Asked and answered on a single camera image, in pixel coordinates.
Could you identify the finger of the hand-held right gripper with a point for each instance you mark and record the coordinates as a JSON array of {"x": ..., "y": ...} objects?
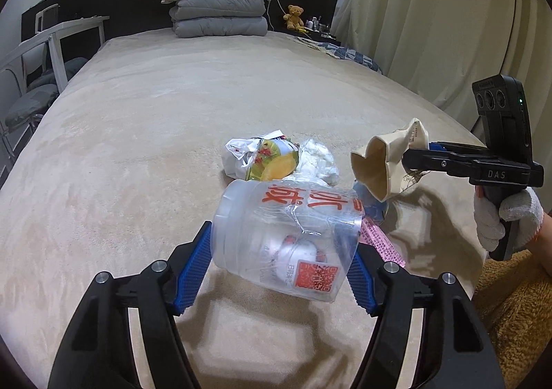
[
  {"x": 431, "y": 161},
  {"x": 436, "y": 146}
]

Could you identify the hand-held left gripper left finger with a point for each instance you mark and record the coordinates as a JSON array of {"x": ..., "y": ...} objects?
[{"x": 196, "y": 268}]

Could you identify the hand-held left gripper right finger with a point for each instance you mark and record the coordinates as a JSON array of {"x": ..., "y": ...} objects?
[{"x": 360, "y": 281}]

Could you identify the beige cloth bag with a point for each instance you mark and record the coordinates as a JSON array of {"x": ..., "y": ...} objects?
[{"x": 377, "y": 164}]

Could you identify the clear plastic jar red print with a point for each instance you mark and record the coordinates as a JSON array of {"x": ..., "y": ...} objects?
[{"x": 276, "y": 233}]

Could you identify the person's right forearm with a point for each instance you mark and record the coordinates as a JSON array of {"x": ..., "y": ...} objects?
[{"x": 544, "y": 238}]

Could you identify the person's right hand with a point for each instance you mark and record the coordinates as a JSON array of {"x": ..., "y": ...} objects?
[{"x": 522, "y": 216}]

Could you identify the pink packet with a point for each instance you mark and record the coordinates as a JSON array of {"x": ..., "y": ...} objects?
[{"x": 381, "y": 240}]

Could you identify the blue plastic wrapper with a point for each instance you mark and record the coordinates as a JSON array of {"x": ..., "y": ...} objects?
[{"x": 371, "y": 203}]

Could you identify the white crumpled tissue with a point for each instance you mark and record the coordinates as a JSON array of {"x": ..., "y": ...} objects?
[{"x": 317, "y": 162}]

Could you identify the cream curtain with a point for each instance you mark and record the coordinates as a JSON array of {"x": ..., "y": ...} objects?
[{"x": 431, "y": 26}]

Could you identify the blue patterned cloth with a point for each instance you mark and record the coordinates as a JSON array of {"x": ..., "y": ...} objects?
[{"x": 349, "y": 54}]

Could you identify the yellow fruit print packet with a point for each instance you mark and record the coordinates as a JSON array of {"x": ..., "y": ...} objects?
[{"x": 276, "y": 164}]

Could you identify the brown fuzzy blanket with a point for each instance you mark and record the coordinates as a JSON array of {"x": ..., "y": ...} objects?
[{"x": 517, "y": 311}]

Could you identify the small bottles on nightstand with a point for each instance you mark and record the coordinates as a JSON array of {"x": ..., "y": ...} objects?
[{"x": 317, "y": 24}]

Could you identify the brown teddy bear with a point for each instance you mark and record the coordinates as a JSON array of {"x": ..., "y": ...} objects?
[{"x": 294, "y": 18}]

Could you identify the grey seat cushions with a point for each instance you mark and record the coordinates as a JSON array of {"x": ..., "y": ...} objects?
[{"x": 39, "y": 95}]

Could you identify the folded grey quilt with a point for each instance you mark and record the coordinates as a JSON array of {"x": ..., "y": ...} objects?
[{"x": 220, "y": 18}]

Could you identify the black headboard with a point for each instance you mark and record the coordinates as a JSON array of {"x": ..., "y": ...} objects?
[{"x": 138, "y": 5}]

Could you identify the white chair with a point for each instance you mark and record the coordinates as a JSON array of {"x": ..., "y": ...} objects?
[{"x": 45, "y": 18}]

